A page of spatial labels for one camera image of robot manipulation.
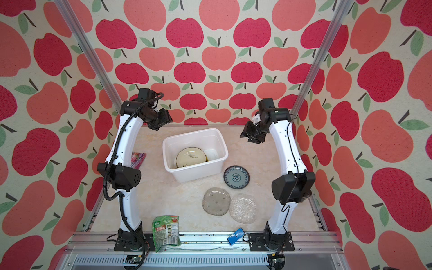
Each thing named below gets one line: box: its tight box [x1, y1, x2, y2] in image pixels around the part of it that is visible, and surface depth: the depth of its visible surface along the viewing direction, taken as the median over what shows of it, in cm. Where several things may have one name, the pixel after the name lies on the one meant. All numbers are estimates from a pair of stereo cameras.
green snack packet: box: [151, 214, 182, 253], surface depth 78 cm
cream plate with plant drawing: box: [175, 146, 209, 169], surface depth 100 cm
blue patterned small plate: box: [223, 165, 250, 190], surface depth 97 cm
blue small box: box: [227, 227, 245, 246], surface depth 75 cm
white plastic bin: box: [162, 128, 229, 183], surface depth 97 cm
